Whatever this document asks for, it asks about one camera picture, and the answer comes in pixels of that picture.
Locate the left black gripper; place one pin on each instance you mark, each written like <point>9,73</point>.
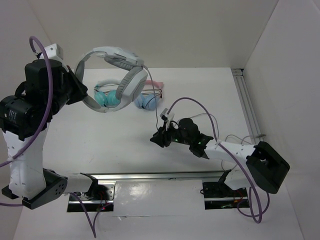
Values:
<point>78,94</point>

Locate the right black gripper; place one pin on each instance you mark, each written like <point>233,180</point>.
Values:
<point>159,137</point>

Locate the white grey headphones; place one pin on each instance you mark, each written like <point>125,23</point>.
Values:
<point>129,87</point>

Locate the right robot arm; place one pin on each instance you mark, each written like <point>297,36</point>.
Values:
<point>259,165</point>

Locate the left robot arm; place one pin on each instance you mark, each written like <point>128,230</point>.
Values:
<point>24,121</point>

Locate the teal cat-ear headphones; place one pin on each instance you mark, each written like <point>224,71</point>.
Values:
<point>106,97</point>

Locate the pink blue cat-ear headphones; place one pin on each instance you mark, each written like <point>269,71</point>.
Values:
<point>150,96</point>

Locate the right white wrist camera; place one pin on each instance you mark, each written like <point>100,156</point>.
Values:
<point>166,116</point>

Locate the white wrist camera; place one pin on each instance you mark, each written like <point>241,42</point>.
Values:
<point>166,116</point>
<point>54,52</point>

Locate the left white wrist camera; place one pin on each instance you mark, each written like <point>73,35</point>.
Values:
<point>54,52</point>

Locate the aluminium front rail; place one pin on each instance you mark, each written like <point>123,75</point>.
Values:
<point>205,176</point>

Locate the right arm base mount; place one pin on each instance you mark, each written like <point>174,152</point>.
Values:
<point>217,195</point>

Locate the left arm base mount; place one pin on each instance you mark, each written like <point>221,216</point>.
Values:
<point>97,197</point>

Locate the aluminium side rail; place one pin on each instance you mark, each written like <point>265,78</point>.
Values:
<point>246,103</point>

